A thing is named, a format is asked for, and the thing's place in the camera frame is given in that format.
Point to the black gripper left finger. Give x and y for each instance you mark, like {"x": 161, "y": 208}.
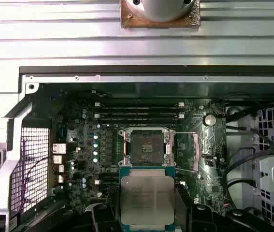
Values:
{"x": 103, "y": 220}

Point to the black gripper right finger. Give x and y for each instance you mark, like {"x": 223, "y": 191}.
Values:
{"x": 199, "y": 220}

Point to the silver CPU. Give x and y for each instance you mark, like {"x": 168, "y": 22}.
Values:
{"x": 147, "y": 193}

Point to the metal socket cover frame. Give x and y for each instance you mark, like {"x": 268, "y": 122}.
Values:
{"x": 196, "y": 151}

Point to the black RAM slot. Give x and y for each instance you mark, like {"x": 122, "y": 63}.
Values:
{"x": 109, "y": 182}
{"x": 139, "y": 109}
{"x": 139, "y": 105}
{"x": 139, "y": 113}
{"x": 109, "y": 176}
{"x": 139, "y": 117}

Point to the CPU socket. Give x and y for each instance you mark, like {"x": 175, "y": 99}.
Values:
{"x": 146, "y": 145}

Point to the silver rear port block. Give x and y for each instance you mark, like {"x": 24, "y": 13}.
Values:
{"x": 59, "y": 148}

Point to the round silver coin battery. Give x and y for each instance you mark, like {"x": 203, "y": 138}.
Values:
{"x": 209, "y": 119}

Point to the green motherboard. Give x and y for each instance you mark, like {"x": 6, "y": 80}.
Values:
{"x": 194, "y": 113}

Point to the black open PC case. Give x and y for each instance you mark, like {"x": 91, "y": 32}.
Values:
{"x": 151, "y": 78}

